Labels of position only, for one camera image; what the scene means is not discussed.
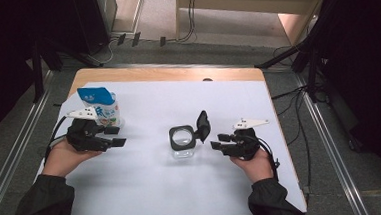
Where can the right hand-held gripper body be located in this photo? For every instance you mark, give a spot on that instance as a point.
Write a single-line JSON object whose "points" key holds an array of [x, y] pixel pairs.
{"points": [[246, 144]]}

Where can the black table grommet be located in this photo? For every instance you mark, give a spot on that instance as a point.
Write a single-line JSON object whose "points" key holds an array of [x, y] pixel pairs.
{"points": [[207, 79]]}

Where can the small black floor block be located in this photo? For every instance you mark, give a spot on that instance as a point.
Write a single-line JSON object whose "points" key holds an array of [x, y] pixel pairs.
{"points": [[121, 39], [136, 39], [162, 41]]}

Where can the metal floor rail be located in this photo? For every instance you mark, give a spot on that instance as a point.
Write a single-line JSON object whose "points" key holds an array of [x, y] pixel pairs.
{"points": [[12, 158], [335, 158]]}

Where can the person's right hand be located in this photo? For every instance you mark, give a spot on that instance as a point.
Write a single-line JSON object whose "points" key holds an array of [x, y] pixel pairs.
{"points": [[259, 168]]}

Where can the black tripod stand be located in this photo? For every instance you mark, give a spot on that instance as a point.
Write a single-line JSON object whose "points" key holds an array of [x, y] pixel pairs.
{"points": [[312, 80]]}

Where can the blue and white salt bag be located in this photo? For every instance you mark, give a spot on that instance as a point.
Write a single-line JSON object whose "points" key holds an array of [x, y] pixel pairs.
{"points": [[97, 94]]}

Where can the clear jar with black lid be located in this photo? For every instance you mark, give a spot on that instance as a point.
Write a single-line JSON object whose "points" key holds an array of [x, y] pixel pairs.
{"points": [[173, 145]]}

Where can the grey metal cabinet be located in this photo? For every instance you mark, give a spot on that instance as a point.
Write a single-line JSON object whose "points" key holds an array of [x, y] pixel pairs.
{"points": [[107, 9]]}

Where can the white table sheet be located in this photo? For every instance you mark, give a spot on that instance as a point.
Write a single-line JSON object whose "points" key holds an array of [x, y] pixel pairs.
{"points": [[156, 189]]}

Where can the person's left hand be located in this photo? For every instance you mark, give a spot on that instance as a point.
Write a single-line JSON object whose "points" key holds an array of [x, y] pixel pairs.
{"points": [[63, 160]]}

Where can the dark curtain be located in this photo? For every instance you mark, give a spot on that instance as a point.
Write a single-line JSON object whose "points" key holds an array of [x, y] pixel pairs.
{"points": [[369, 59], [1, 49]]}

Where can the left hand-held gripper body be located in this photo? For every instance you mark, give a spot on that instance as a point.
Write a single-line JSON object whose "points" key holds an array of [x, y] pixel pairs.
{"points": [[85, 135]]}

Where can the black metal stand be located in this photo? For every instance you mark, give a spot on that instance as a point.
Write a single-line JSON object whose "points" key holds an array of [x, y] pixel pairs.
{"points": [[37, 76]]}

